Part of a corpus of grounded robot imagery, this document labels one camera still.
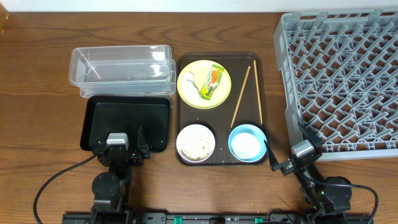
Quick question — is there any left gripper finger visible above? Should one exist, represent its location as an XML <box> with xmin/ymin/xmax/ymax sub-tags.
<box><xmin>137</xmin><ymin>125</ymin><xmax>146</xmax><ymax>149</ymax></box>
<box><xmin>98</xmin><ymin>128</ymin><xmax>109</xmax><ymax>145</ymax></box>

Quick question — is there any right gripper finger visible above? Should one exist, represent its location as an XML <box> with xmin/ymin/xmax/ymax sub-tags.
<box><xmin>264</xmin><ymin>140</ymin><xmax>279</xmax><ymax>171</ymax></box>
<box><xmin>298</xmin><ymin>122</ymin><xmax>323</xmax><ymax>148</ymax></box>

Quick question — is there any pink bowl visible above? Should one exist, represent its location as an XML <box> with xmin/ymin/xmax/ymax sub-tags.
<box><xmin>176</xmin><ymin>124</ymin><xmax>216</xmax><ymax>163</ymax></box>

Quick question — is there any white cup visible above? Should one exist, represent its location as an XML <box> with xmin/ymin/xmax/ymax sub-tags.
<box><xmin>232</xmin><ymin>133</ymin><xmax>261</xmax><ymax>160</ymax></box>

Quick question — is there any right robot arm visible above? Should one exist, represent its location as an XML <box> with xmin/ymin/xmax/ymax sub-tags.
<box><xmin>265</xmin><ymin>123</ymin><xmax>352</xmax><ymax>223</ymax></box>

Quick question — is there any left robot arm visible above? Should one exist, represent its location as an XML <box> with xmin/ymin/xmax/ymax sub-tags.
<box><xmin>90</xmin><ymin>126</ymin><xmax>150</xmax><ymax>223</ymax></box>

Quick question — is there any black waste tray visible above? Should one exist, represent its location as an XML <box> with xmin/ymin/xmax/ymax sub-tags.
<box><xmin>80</xmin><ymin>96</ymin><xmax>170</xmax><ymax>152</ymax></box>

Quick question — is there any grey dishwasher rack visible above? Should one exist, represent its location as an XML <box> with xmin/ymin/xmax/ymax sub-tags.
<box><xmin>274</xmin><ymin>9</ymin><xmax>397</xmax><ymax>161</ymax></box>

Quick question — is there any blue bowl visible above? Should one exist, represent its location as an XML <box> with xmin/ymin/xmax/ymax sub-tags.
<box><xmin>228</xmin><ymin>124</ymin><xmax>268</xmax><ymax>163</ymax></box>

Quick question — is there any dark brown serving tray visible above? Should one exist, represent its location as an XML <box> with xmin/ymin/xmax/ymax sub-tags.
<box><xmin>176</xmin><ymin>52</ymin><xmax>268</xmax><ymax>166</ymax></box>

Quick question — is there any crumpled white tissue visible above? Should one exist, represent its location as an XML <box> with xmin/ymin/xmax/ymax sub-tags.
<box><xmin>181</xmin><ymin>72</ymin><xmax>200</xmax><ymax>101</ymax></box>

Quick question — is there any clear plastic bin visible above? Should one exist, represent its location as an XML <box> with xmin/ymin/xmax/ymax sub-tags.
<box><xmin>69</xmin><ymin>45</ymin><xmax>176</xmax><ymax>98</ymax></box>

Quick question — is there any left wooden chopstick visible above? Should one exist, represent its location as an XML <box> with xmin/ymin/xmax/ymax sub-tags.
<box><xmin>230</xmin><ymin>65</ymin><xmax>251</xmax><ymax>128</ymax></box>

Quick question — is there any wooden chopstick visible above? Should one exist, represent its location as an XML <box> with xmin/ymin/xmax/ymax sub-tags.
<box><xmin>253</xmin><ymin>60</ymin><xmax>263</xmax><ymax>125</ymax></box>
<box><xmin>230</xmin><ymin>65</ymin><xmax>251</xmax><ymax>128</ymax></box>

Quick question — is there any green snack wrapper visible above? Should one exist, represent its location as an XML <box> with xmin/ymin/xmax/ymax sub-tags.
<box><xmin>200</xmin><ymin>65</ymin><xmax>225</xmax><ymax>100</ymax></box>

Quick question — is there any right wooden chopstick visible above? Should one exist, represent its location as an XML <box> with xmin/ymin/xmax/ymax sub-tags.
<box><xmin>253</xmin><ymin>60</ymin><xmax>263</xmax><ymax>125</ymax></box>

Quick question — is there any yellow plate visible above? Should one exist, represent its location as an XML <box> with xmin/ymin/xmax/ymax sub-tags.
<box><xmin>177</xmin><ymin>60</ymin><xmax>232</xmax><ymax>109</ymax></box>

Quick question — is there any right black cable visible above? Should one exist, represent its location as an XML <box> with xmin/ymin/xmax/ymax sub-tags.
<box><xmin>306</xmin><ymin>179</ymin><xmax>379</xmax><ymax>224</ymax></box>

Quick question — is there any black cable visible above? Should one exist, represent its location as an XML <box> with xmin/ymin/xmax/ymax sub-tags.
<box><xmin>32</xmin><ymin>154</ymin><xmax>98</xmax><ymax>224</ymax></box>
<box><xmin>306</xmin><ymin>179</ymin><xmax>379</xmax><ymax>224</ymax></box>

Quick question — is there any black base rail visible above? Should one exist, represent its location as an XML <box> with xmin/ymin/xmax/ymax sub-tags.
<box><xmin>61</xmin><ymin>212</ymin><xmax>373</xmax><ymax>224</ymax></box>

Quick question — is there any left black cable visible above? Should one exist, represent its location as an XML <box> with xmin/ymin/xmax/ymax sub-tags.
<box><xmin>32</xmin><ymin>154</ymin><xmax>98</xmax><ymax>224</ymax></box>

